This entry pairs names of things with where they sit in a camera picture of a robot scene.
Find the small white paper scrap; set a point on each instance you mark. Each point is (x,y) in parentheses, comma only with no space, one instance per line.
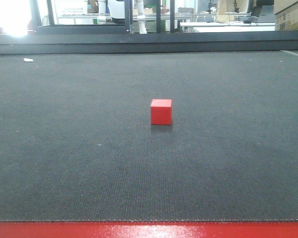
(28,60)

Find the dark grey carpet mat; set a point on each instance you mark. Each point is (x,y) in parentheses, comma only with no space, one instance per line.
(77,143)

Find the white background table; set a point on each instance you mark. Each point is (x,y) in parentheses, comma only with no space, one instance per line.
(214,27)

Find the red magnetic cube block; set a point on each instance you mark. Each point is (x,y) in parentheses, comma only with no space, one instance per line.
(161,112)

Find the black metal frame stand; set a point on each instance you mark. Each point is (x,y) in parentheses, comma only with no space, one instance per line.
(65,17)

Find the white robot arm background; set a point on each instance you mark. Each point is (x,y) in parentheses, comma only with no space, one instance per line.
(141,17)

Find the brown cardboard box right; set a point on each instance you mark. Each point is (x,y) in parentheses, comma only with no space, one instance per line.
(286,15)

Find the red platform front edge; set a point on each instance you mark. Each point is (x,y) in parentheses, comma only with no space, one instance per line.
(148,229)

